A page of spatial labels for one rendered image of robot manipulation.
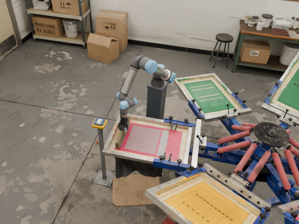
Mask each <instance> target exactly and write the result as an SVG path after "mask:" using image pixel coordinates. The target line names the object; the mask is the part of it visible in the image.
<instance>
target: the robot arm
mask: <svg viewBox="0 0 299 224"><path fill-rule="evenodd" d="M140 68H141V69H143V70H144V71H146V72H148V73H151V74H152V73H153V78H152V80H151V85H152V86H153V87H155V88H161V87H163V86H164V85H165V82H164V81H166V82H168V83H170V84H171V83H173V82H174V80H175V78H176V74H175V73H174V72H171V71H170V70H168V69H165V66H164V65H162V64H157V63H156V62H155V61H154V60H151V59H149V58H147V57H145V56H142V55H140V56H137V57H135V58H134V59H133V61H132V62H131V64H130V70H129V72H128V75H127V77H126V80H125V82H124V84H123V87H122V89H121V91H120V92H118V94H117V95H116V97H117V98H118V99H119V100H120V101H121V102H120V112H119V113H120V118H121V119H120V122H119V124H118V128H119V131H121V130H122V131H123V130H125V133H127V130H128V124H127V123H128V122H129V118H127V117H128V109H130V108H132V107H134V106H135V105H137V99H136V98H130V97H128V96H127V95H128V93H129V90H130V88H131V86H132V83H133V81H134V78H135V76H136V73H137V71H138V70H139V69H140Z"/></svg>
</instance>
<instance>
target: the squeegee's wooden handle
mask: <svg viewBox="0 0 299 224"><path fill-rule="evenodd" d="M127 118H129V122H128V123H127V124H128V125H129V123H130V116H128V117H127ZM124 134H125V130H123V131H122V130H121V131H120V134H119V136H118V138H117V141H116V143H115V145H116V148H117V149H119V147H120V144H121V142H122V139H123V137H124Z"/></svg>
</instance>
